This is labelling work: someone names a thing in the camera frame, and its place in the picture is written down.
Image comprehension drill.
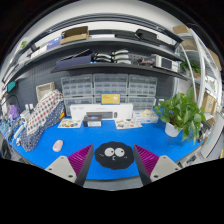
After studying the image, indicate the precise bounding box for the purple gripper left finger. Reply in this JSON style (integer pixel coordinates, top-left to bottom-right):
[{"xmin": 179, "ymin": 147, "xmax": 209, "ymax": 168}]
[{"xmin": 46, "ymin": 145, "xmax": 94, "ymax": 186}]

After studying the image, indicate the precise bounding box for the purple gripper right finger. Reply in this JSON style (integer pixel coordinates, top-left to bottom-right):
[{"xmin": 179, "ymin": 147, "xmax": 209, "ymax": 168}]
[{"xmin": 133, "ymin": 145, "xmax": 180, "ymax": 185}]

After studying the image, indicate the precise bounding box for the pink white computer mouse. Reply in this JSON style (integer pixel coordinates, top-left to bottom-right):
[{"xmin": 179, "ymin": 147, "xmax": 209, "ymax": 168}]
[{"xmin": 53, "ymin": 140, "xmax": 63, "ymax": 152}]

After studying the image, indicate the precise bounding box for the black cartoon face mouse pad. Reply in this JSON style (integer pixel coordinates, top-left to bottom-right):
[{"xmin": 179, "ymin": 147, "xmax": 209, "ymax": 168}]
[{"xmin": 95, "ymin": 142, "xmax": 134, "ymax": 170}]

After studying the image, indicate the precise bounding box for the left sticker sheet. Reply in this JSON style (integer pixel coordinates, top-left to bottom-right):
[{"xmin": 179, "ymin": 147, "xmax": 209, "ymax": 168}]
[{"xmin": 59, "ymin": 119, "xmax": 82, "ymax": 128}]

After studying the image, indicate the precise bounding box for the sticker sheet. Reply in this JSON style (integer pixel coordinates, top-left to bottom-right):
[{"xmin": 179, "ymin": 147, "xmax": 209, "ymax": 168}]
[
  {"xmin": 115, "ymin": 120, "xmax": 141, "ymax": 130},
  {"xmin": 59, "ymin": 119, "xmax": 82, "ymax": 128}
]

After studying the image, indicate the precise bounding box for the small black box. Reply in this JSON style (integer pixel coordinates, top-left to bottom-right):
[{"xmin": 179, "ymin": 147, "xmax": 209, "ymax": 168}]
[{"xmin": 83, "ymin": 115, "xmax": 102, "ymax": 127}]

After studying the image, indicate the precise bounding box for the white small box right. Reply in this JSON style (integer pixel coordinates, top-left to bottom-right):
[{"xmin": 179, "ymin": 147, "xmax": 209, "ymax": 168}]
[{"xmin": 133, "ymin": 110, "xmax": 158, "ymax": 124}]

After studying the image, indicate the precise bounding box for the right sticker sheet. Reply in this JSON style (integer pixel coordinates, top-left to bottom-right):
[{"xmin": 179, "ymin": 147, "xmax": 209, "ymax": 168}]
[{"xmin": 115, "ymin": 120, "xmax": 141, "ymax": 130}]

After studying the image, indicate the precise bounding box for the green potted plant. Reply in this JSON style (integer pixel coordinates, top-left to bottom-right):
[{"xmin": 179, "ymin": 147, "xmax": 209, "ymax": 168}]
[{"xmin": 155, "ymin": 88, "xmax": 205, "ymax": 143}]

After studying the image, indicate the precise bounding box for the patterned fabric covered object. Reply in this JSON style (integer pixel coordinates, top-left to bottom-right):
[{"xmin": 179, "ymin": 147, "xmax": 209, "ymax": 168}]
[{"xmin": 20, "ymin": 90, "xmax": 65, "ymax": 152}]

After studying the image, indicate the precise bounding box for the white long keyboard box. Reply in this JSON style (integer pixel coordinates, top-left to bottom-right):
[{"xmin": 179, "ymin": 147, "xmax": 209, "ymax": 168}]
[{"xmin": 70, "ymin": 103, "xmax": 133, "ymax": 120}]

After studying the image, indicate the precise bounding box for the yellow blue box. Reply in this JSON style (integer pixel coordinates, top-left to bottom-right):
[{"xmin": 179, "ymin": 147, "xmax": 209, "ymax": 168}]
[{"xmin": 101, "ymin": 93, "xmax": 120, "ymax": 105}]

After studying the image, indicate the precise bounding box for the right grey drawer organizer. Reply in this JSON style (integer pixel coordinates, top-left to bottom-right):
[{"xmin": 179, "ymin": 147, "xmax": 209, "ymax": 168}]
[{"xmin": 128, "ymin": 75, "xmax": 157, "ymax": 96}]

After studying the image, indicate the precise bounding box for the grey drawer organizer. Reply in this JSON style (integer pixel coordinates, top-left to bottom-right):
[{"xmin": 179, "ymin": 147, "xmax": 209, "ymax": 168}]
[
  {"xmin": 93, "ymin": 73, "xmax": 128, "ymax": 95},
  {"xmin": 61, "ymin": 74, "xmax": 92, "ymax": 97},
  {"xmin": 128, "ymin": 75, "xmax": 157, "ymax": 96}
]

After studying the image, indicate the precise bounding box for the left grey drawer organizer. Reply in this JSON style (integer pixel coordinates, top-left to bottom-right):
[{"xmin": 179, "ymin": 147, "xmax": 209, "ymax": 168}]
[{"xmin": 61, "ymin": 74, "xmax": 92, "ymax": 97}]

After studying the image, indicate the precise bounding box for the white basket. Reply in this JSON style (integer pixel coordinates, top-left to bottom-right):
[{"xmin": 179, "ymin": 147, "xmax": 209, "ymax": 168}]
[{"xmin": 36, "ymin": 82, "xmax": 55, "ymax": 101}]

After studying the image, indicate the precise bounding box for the middle grey drawer organizer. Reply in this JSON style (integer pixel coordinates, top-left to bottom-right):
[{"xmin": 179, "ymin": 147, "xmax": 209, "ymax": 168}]
[{"xmin": 93, "ymin": 73, "xmax": 128, "ymax": 95}]

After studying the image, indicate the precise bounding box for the lower dark shelf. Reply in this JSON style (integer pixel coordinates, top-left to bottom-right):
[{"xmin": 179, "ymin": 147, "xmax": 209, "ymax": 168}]
[{"xmin": 51, "ymin": 63, "xmax": 187, "ymax": 81}]

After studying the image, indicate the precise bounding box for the dark shelf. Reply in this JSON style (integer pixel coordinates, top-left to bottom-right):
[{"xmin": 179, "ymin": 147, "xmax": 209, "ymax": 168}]
[
  {"xmin": 51, "ymin": 63, "xmax": 187, "ymax": 81},
  {"xmin": 2, "ymin": 38, "xmax": 181, "ymax": 84}
]

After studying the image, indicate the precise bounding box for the white instrument on shelf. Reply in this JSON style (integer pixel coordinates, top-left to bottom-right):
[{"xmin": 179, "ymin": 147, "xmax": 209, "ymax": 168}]
[{"xmin": 151, "ymin": 54, "xmax": 178, "ymax": 72}]

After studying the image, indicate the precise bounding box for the dark blue flat box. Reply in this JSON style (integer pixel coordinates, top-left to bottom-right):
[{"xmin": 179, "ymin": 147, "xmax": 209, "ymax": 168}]
[{"xmin": 56, "ymin": 55, "xmax": 91, "ymax": 69}]

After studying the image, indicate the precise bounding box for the white metal rack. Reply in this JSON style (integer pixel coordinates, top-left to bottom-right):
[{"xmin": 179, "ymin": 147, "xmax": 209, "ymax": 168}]
[{"xmin": 173, "ymin": 25, "xmax": 222, "ymax": 106}]

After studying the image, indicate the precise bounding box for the upper dark shelf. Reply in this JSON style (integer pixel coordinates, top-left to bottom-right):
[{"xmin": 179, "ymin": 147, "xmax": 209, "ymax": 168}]
[{"xmin": 2, "ymin": 38, "xmax": 181, "ymax": 84}]

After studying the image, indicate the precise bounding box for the black flat case top shelf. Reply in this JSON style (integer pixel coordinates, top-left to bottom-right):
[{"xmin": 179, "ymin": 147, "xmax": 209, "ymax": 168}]
[{"xmin": 135, "ymin": 29, "xmax": 167, "ymax": 45}]

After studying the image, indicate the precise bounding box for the cardboard box on top shelf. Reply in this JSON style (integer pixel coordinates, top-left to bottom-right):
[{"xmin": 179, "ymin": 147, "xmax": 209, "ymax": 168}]
[{"xmin": 60, "ymin": 26, "xmax": 89, "ymax": 45}]

